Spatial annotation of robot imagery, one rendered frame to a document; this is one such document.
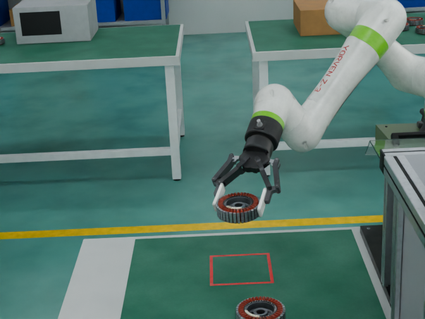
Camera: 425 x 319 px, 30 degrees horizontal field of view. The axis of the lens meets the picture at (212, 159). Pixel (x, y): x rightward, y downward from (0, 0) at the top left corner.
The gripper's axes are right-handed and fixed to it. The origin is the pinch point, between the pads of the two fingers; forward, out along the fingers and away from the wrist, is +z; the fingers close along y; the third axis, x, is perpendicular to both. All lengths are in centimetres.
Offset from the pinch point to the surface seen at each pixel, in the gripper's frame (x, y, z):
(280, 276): 15.0, 10.8, 10.0
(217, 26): 378, -253, -480
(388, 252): 5.3, 37.6, 4.9
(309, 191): 191, -44, -143
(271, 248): 21.9, 4.0, -1.9
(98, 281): 6.9, -32.7, 23.8
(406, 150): -16.2, 40.8, -8.7
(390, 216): -2.6, 37.9, 0.1
